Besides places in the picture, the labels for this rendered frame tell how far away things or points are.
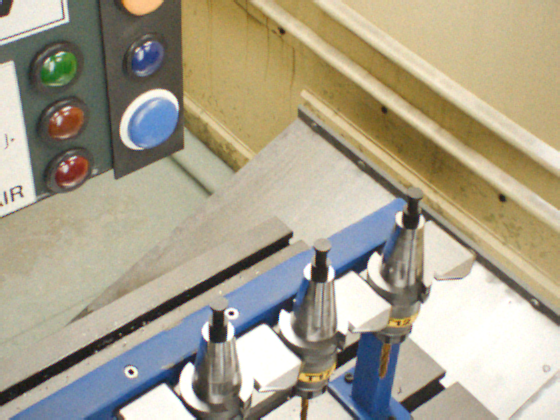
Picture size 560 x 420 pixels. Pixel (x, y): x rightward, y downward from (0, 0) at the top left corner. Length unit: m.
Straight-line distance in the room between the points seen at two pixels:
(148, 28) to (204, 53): 1.45
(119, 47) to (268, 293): 0.51
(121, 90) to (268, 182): 1.20
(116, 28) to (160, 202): 1.50
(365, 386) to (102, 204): 0.86
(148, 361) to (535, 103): 0.65
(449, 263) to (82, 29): 0.63
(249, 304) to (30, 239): 1.02
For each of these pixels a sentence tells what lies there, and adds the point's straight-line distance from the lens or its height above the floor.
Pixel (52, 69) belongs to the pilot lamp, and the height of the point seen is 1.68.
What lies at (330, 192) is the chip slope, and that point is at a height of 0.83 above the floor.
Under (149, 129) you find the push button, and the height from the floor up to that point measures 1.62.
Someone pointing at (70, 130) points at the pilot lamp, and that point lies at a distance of 0.55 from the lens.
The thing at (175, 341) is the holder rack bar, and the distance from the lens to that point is 0.99.
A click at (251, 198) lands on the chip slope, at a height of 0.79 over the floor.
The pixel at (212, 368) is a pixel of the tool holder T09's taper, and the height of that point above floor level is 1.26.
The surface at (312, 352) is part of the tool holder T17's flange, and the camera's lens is 0.99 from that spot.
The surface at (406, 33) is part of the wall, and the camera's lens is 1.54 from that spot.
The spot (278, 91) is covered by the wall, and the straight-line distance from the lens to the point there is 1.85.
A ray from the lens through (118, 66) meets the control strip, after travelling 0.55.
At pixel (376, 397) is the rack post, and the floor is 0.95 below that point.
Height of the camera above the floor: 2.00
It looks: 44 degrees down
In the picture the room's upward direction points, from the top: 4 degrees clockwise
